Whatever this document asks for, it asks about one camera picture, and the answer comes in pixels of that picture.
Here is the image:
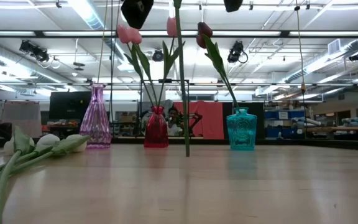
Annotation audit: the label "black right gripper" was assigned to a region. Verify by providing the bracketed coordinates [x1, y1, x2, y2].
[223, 0, 244, 13]

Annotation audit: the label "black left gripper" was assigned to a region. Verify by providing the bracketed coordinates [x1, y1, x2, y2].
[121, 0, 154, 30]

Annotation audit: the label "pink artificial tulip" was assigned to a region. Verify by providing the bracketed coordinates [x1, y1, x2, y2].
[128, 27, 160, 108]
[116, 24, 158, 108]
[158, 17, 186, 108]

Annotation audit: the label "dark red artificial tulip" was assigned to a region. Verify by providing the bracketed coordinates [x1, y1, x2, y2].
[196, 21, 241, 109]
[196, 33, 241, 109]

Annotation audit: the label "green tulip stem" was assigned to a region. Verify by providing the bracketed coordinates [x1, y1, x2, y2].
[172, 0, 191, 158]

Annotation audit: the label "blue glass vase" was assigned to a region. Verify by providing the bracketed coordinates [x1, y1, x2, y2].
[226, 107, 258, 152]

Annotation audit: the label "purple glass vase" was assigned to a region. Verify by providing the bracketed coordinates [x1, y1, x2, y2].
[79, 83, 112, 149]

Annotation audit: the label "red glass vase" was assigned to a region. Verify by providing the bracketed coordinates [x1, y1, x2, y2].
[144, 105, 170, 149]

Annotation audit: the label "black ceiling-mounted device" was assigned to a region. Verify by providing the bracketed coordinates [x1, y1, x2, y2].
[19, 39, 51, 63]
[227, 40, 249, 65]

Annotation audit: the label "person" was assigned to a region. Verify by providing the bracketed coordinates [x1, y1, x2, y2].
[165, 107, 185, 137]

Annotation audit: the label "black monitor screen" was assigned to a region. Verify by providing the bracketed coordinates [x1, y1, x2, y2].
[48, 91, 93, 121]

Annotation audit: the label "red curtain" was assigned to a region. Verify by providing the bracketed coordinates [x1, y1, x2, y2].
[173, 101, 225, 140]

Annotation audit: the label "blue storage bins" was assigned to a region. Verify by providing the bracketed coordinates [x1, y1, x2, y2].
[264, 109, 306, 139]

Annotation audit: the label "white board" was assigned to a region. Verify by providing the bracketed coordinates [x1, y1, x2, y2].
[0, 101, 42, 135]

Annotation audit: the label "wooden background table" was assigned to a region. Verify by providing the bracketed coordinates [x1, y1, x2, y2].
[305, 125, 358, 134]

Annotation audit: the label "black round ceiling camera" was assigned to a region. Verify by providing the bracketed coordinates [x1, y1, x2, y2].
[152, 49, 165, 62]

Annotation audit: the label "hanging cable with yellow plug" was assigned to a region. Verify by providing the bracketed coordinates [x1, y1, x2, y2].
[293, 0, 307, 103]

